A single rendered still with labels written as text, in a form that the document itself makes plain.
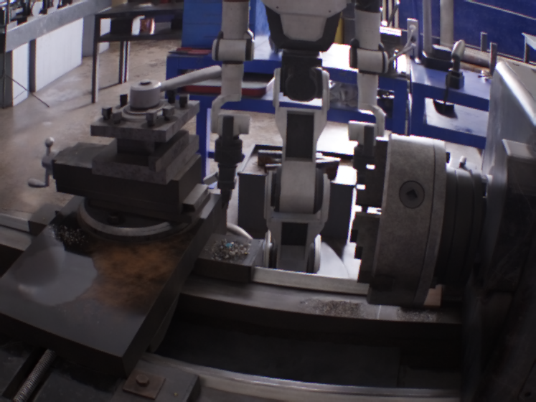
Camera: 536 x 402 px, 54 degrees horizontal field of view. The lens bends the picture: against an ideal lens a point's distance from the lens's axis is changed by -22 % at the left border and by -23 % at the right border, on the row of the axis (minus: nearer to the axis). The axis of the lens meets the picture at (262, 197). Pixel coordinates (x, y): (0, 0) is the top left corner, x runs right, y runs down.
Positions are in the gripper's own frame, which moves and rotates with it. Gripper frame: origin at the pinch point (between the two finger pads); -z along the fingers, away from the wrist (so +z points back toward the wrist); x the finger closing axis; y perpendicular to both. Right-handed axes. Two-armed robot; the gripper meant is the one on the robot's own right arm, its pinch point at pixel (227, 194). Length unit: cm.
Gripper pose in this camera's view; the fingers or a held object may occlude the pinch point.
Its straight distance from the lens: 213.3
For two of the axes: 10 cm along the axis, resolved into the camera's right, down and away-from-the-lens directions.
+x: -0.4, 2.6, -9.7
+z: 0.4, -9.7, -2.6
